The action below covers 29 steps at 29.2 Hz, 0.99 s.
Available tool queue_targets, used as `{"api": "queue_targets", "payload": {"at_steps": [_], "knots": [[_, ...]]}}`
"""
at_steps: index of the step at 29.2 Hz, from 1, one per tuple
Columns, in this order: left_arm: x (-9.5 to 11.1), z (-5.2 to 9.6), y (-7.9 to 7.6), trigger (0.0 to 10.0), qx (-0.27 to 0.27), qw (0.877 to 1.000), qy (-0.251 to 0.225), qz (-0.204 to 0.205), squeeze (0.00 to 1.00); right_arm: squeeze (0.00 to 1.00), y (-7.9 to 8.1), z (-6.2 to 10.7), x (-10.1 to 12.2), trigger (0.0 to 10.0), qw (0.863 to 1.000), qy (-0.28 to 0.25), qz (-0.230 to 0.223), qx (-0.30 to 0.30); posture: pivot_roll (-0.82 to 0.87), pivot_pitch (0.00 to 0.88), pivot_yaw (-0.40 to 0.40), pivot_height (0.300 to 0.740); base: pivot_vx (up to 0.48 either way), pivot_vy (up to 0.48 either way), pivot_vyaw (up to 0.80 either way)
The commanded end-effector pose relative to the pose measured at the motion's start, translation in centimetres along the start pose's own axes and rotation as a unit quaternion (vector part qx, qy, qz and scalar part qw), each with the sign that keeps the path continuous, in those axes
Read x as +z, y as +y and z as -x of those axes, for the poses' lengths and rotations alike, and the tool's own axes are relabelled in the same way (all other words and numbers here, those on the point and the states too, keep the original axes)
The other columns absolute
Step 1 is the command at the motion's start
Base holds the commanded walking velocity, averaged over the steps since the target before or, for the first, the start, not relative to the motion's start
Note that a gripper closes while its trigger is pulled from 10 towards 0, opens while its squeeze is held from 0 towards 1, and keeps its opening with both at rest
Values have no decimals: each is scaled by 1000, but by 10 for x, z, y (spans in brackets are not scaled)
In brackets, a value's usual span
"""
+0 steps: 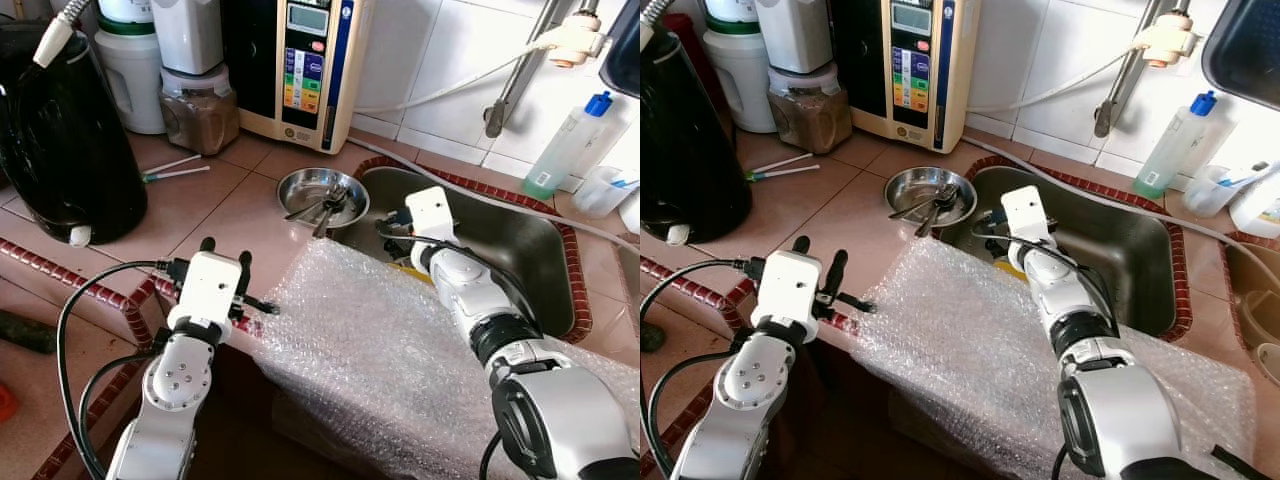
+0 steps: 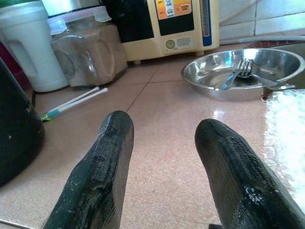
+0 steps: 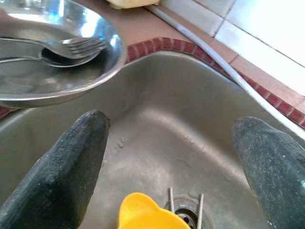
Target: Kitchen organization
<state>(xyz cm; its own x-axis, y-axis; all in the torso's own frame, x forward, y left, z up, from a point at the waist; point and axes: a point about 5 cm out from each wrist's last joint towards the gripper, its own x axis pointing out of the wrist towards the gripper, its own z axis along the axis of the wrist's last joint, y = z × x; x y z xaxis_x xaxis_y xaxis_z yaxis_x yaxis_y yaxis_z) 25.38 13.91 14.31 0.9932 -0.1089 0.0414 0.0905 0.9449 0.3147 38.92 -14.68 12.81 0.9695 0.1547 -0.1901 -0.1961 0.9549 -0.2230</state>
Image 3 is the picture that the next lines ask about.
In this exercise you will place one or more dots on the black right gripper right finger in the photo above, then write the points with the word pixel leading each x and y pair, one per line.
pixel 276 171

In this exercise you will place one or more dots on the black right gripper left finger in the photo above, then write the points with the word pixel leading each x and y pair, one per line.
pixel 54 176

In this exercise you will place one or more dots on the thin metal chopstick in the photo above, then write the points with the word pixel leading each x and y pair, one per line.
pixel 171 200
pixel 199 210

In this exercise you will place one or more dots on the yellow plastic bowl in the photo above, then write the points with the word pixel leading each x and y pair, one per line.
pixel 143 212

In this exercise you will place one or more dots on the stainless steel spoon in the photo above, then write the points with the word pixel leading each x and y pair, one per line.
pixel 54 58

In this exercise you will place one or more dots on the stainless steel bowl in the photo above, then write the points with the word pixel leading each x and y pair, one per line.
pixel 59 81

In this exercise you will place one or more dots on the stainless steel sink basin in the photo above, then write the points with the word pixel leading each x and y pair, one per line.
pixel 166 100

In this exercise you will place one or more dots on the stainless steel fork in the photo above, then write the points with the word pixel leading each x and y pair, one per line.
pixel 81 46

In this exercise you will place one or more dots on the beige water ionizer machine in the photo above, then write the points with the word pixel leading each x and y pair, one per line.
pixel 133 3

